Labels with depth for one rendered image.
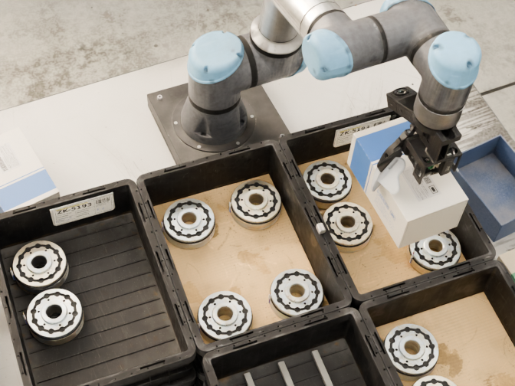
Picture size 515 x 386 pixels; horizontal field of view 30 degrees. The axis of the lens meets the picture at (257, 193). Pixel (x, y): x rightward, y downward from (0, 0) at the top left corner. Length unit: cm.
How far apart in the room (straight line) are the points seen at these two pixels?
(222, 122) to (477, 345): 72
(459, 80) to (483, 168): 86
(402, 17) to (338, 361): 68
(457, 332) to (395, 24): 68
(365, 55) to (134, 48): 198
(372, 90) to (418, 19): 88
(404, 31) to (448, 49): 8
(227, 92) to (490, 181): 64
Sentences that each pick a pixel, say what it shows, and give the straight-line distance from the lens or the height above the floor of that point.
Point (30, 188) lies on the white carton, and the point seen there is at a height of 79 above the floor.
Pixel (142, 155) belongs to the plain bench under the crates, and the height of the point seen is 70.
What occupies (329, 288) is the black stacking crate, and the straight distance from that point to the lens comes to 183.
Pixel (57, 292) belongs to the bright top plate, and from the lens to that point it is 185.
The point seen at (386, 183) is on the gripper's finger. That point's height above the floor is 115.
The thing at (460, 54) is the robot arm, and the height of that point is 146.
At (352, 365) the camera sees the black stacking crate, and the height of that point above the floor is 83.
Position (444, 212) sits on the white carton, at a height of 112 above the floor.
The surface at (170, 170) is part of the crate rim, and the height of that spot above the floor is 92.
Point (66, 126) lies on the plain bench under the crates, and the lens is 226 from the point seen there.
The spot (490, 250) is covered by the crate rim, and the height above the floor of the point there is 93.
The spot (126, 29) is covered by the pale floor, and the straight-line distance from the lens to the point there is 341.
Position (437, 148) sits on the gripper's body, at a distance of 153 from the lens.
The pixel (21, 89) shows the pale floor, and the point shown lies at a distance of 327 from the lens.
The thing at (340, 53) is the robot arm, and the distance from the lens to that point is 142.
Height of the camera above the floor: 248
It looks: 56 degrees down
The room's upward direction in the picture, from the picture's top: 5 degrees clockwise
